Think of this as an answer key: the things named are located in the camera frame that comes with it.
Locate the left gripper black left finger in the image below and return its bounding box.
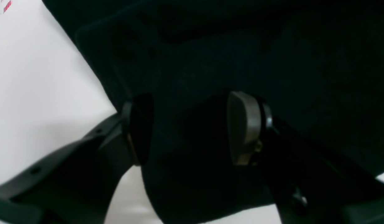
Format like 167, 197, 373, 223
0, 93, 154, 224

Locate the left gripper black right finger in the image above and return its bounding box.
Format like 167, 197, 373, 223
226, 91, 384, 224

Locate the black T-shirt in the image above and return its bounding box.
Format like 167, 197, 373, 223
44, 0, 384, 224

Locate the red tape rectangle marking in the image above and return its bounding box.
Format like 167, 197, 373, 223
0, 0, 13, 15

